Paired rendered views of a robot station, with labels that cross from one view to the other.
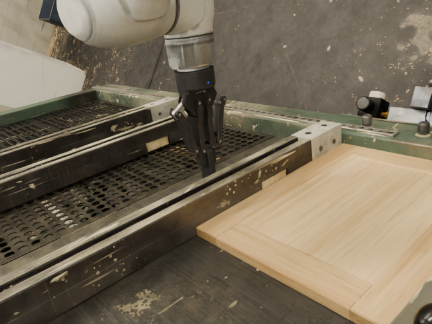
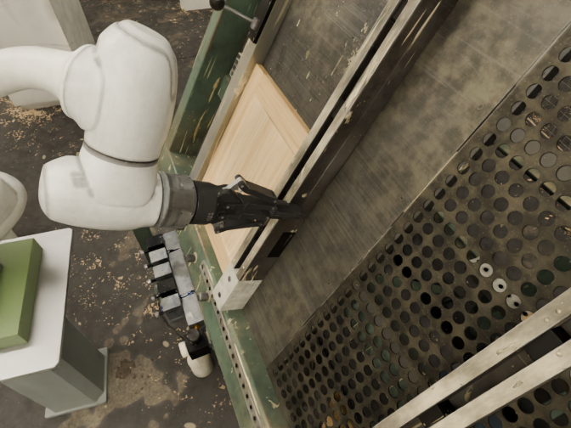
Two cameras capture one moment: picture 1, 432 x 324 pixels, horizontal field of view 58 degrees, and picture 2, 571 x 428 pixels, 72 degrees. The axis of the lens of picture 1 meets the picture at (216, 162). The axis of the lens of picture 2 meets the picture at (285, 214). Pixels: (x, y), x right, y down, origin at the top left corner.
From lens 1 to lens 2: 108 cm
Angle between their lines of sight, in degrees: 83
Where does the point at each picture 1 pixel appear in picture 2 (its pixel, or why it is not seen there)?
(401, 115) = (191, 312)
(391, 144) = (209, 255)
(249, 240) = (291, 131)
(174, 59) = (182, 181)
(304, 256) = (271, 115)
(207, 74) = not seen: hidden behind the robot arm
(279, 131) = (257, 362)
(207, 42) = not seen: hidden behind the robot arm
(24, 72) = not seen: outside the picture
